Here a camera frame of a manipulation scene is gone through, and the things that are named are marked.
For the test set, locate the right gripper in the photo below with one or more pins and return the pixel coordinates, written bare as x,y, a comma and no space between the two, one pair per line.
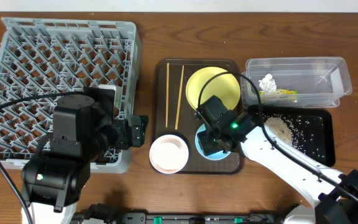
206,140

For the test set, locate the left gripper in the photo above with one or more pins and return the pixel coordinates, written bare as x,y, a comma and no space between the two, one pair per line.
136,132

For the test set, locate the light blue bowl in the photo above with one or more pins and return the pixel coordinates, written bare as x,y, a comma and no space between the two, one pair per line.
214,157

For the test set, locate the white cup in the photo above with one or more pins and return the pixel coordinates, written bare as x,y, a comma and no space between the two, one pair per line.
117,97

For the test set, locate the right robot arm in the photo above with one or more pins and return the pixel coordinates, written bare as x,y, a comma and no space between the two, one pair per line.
332,195

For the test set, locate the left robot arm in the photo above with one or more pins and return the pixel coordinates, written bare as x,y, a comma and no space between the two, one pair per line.
84,129

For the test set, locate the clear plastic waste bin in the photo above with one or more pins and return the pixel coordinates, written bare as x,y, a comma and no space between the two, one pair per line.
319,81

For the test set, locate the black waste tray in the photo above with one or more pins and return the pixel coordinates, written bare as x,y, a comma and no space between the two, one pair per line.
327,125

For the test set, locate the grey dishwasher rack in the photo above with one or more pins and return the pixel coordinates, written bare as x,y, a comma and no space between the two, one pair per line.
39,57

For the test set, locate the dark brown serving tray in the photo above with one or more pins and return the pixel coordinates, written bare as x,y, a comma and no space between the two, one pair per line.
188,123

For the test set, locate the pink bowl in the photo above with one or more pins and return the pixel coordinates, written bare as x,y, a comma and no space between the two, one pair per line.
169,154

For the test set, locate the right wooden chopstick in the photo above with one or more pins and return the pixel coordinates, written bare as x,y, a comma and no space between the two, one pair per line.
179,98

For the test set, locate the wooden chopstick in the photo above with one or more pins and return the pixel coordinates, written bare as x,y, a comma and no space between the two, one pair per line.
179,98
167,94

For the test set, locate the yellow plate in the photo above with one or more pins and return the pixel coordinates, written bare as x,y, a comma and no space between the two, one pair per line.
225,87

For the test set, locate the left wooden chopstick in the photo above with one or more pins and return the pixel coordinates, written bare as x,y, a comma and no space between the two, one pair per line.
167,94

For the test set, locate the crumpled white paper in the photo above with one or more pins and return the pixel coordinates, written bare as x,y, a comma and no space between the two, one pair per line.
268,85

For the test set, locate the yellow green wrapper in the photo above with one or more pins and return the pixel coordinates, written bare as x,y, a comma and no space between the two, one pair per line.
279,92

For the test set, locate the spilled rice pile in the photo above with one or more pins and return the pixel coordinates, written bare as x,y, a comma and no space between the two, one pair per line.
304,133

